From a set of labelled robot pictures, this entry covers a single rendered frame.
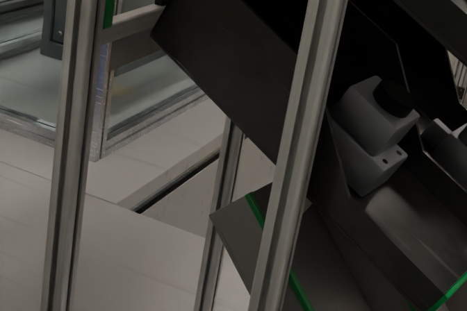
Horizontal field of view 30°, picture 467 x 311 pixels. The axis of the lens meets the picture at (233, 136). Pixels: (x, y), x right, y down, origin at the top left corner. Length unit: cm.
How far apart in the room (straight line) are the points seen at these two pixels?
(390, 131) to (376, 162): 3
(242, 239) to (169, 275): 56
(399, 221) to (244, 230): 11
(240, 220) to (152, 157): 90
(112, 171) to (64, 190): 81
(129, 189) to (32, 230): 21
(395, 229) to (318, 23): 17
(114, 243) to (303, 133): 73
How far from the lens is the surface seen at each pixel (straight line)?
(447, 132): 77
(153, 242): 127
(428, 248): 64
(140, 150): 155
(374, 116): 61
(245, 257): 65
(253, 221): 63
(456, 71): 450
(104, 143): 149
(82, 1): 61
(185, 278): 120
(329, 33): 53
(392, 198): 66
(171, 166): 151
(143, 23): 68
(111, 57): 68
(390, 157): 63
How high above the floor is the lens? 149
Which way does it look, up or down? 22 degrees down
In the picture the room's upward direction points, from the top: 10 degrees clockwise
